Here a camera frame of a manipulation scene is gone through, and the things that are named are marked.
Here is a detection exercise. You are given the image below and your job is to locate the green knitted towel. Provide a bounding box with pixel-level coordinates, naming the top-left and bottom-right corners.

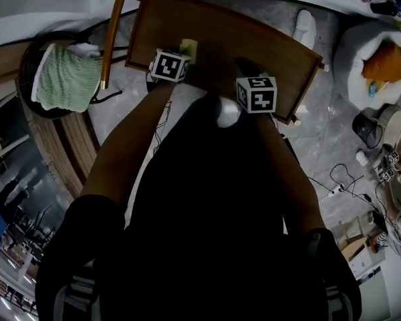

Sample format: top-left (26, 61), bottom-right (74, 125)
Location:
top-left (31, 42), bottom-right (103, 113)

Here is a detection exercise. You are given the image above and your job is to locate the curved wooden platform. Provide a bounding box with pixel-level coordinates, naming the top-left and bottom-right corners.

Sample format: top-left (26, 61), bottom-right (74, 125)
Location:
top-left (29, 112), bottom-right (101, 200)

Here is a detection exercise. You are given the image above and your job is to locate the cardboard box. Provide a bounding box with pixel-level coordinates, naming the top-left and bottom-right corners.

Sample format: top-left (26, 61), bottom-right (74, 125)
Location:
top-left (339, 235), bottom-right (370, 263)

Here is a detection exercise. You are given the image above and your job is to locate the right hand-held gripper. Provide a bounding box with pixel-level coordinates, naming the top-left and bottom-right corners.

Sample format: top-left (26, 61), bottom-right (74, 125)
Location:
top-left (235, 57), bottom-right (277, 114)

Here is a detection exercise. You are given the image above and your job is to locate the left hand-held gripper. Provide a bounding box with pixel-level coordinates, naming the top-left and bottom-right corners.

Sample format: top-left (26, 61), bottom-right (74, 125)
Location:
top-left (146, 47), bottom-right (191, 92)

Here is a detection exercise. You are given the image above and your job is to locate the person's left forearm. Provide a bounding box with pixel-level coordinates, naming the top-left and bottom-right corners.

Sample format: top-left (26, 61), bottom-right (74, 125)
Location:
top-left (80, 80), bottom-right (174, 207)

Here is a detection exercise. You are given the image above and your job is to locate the black mesh wastebasket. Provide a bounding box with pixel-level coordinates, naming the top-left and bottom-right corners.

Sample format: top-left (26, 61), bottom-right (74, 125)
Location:
top-left (352, 110), bottom-right (384, 150)

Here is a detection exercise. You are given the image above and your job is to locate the yellow cloth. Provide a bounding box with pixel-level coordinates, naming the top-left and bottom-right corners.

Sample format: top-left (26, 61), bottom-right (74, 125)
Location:
top-left (179, 38), bottom-right (198, 65)

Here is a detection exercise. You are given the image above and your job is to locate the white power strip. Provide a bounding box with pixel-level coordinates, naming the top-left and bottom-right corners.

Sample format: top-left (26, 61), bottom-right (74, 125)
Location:
top-left (327, 184), bottom-right (345, 199)

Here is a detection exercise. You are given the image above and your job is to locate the white beanbag seat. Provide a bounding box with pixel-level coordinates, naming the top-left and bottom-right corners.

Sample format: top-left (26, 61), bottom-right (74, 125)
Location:
top-left (332, 20), bottom-right (401, 110)

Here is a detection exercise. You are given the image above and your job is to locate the orange cushion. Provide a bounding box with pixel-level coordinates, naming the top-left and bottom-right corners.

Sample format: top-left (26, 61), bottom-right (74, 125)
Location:
top-left (361, 42), bottom-right (401, 83)

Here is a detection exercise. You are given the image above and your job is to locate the white slipper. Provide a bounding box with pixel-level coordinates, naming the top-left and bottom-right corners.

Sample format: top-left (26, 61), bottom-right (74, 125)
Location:
top-left (293, 9), bottom-right (317, 49)

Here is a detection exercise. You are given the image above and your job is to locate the person's black clothing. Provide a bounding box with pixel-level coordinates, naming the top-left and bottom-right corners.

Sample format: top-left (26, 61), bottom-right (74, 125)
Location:
top-left (35, 92), bottom-right (362, 321)

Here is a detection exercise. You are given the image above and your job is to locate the black cable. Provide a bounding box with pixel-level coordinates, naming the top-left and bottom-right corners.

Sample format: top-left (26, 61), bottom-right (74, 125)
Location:
top-left (329, 163), bottom-right (377, 213)

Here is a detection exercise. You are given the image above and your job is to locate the black round basket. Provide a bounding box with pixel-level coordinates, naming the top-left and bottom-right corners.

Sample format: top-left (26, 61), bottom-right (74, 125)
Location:
top-left (16, 30), bottom-right (123, 120)

